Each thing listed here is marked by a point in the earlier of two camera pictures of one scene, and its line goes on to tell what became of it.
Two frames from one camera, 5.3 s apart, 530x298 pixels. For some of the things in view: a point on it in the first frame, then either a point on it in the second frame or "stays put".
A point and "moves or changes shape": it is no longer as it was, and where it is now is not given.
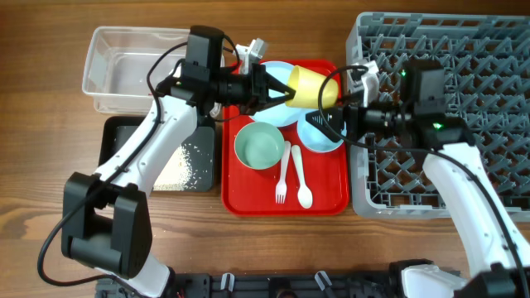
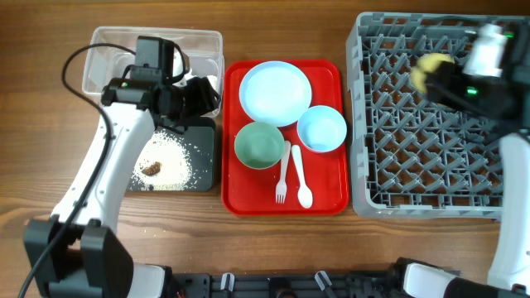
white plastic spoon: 305,193 stays put
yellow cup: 306,84 moves or changes shape
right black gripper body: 381,119 to 457,89
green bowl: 259,145 stays put
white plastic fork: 281,189 stays put
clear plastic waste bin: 118,62 stays put
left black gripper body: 245,89 to 190,100
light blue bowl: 315,140 stays put
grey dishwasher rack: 486,57 stays put
